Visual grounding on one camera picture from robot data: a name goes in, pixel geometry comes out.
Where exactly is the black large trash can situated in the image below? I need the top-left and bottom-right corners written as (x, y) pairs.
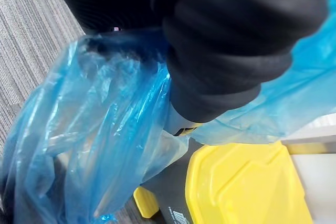
top-left (123, 137), bottom-right (196, 224)

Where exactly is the white cabinet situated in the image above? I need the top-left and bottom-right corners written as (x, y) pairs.
top-left (285, 113), bottom-right (336, 224)

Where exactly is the yellow trash can lid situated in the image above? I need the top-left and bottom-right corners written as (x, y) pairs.
top-left (185, 140), bottom-right (314, 224)

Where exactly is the black cloth left robot hand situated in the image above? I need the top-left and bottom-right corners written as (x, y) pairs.
top-left (48, 0), bottom-right (336, 137)

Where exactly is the blue plastic trash bag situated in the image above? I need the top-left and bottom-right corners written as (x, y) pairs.
top-left (0, 19), bottom-right (336, 224)

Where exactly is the yellow trash can latch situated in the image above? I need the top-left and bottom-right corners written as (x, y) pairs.
top-left (133, 186), bottom-right (160, 220)

